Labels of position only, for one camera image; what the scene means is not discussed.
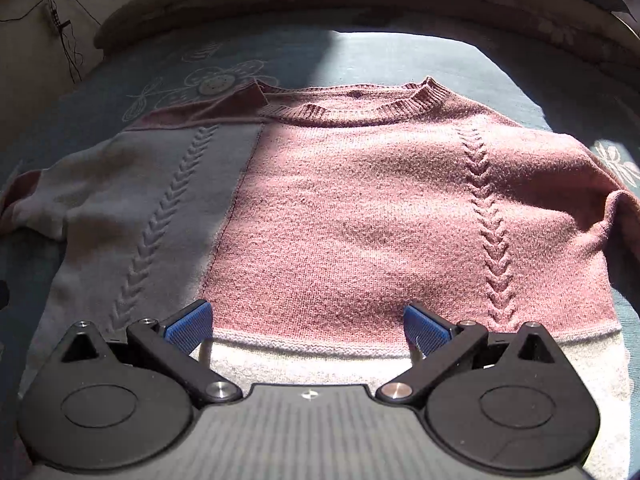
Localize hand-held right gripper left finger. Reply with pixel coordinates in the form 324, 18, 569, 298
60, 300, 244, 404

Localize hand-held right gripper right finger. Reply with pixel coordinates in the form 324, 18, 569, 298
376, 301, 571, 404

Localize pink and cream knit sweater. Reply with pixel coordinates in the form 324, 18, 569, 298
0, 77, 640, 480

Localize blue floral bed sheet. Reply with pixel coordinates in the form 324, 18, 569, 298
0, 10, 640, 461

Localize folded floral quilt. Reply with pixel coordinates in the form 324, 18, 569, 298
95, 0, 640, 79

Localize black wall cables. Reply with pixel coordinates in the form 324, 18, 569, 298
0, 0, 99, 84

